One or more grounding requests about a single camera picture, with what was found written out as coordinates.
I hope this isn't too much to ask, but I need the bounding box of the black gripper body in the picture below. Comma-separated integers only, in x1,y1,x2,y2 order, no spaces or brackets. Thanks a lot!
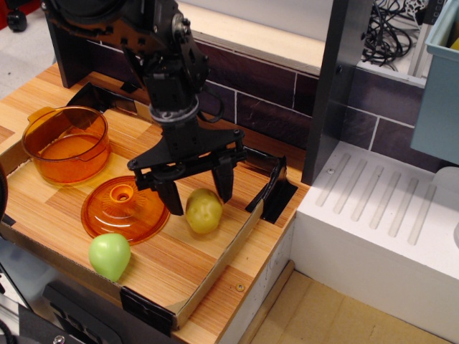
128,120,247,190

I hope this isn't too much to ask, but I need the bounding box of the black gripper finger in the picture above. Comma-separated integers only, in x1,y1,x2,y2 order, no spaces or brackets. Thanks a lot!
212,163,234,203
155,181,184,216

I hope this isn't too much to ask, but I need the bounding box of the yellow toy potato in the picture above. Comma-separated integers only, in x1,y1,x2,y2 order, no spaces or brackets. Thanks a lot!
185,188,223,234

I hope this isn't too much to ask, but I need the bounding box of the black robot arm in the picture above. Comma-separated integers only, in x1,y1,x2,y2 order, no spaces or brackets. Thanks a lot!
42,1,246,215

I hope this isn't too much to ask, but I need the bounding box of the cardboard fence with black tape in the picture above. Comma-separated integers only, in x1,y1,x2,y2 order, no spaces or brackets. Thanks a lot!
1,79,302,343

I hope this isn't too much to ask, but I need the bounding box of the orange transparent pot lid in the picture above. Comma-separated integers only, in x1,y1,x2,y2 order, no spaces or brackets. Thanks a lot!
80,176,170,245

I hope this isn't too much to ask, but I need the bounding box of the orange transparent pot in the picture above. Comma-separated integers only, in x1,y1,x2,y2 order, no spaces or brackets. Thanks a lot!
22,105,111,184

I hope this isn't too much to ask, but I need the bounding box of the green toy pear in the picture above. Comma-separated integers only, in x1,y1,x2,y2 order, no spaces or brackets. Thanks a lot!
88,233,131,282

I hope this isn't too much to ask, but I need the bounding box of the brass screw in counter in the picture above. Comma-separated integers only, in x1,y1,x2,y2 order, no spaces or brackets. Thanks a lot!
235,283,245,292

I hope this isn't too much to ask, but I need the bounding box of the white sink drainboard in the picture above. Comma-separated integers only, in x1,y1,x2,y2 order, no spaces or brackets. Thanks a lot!
291,143,458,343

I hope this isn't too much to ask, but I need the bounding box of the light blue plastic bin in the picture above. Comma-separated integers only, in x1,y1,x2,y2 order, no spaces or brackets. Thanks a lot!
411,1,458,164

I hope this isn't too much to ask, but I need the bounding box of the dark grey left post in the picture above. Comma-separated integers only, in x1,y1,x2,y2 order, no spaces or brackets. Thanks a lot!
41,1,92,88

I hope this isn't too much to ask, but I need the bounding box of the dark grey post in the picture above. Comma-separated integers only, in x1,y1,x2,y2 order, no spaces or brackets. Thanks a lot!
41,1,92,88
302,0,372,185

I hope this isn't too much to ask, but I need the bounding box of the dark grey right post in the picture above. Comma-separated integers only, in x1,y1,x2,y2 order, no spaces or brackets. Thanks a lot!
302,0,372,185

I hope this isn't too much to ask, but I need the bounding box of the black cable bundle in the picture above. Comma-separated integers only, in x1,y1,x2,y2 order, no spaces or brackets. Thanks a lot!
361,0,420,71

